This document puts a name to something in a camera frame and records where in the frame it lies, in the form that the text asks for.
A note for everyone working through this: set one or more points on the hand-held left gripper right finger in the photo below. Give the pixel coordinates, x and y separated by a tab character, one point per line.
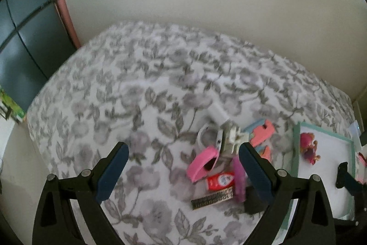
256	173

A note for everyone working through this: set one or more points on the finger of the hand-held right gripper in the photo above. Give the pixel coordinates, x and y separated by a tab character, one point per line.
341	176

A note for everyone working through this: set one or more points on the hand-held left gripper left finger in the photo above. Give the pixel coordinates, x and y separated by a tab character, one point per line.
113	167

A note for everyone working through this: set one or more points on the pink tube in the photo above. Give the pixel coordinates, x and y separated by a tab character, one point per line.
239	181

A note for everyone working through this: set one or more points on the blue and coral toy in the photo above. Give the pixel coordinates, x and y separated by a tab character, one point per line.
265	152

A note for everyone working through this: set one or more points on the white tray with teal rim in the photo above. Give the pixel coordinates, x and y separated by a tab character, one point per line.
329	153

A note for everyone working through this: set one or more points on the red glue bottle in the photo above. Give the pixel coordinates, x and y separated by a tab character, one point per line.
220	180

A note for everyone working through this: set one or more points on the coral plastic toy piece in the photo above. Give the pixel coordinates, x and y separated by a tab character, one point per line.
261	133

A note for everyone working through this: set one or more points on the black charger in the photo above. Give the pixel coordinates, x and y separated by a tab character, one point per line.
363	139

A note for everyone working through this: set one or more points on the pink dog toy figure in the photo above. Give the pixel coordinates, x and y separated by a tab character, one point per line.
309	147

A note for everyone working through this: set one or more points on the white plastic toy piece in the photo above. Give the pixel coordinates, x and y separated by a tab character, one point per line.
229	138

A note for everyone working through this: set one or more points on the white power strip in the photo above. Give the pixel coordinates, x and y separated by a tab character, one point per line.
355	130

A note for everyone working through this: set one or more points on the grey floral bed sheet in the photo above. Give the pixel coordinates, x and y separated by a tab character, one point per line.
143	75

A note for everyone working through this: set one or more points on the green printed box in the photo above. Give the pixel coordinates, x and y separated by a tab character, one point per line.
11	107

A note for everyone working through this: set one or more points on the pink board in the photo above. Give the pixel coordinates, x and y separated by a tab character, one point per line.
68	22

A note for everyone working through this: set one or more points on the dark grey wardrobe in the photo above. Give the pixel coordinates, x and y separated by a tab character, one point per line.
23	41

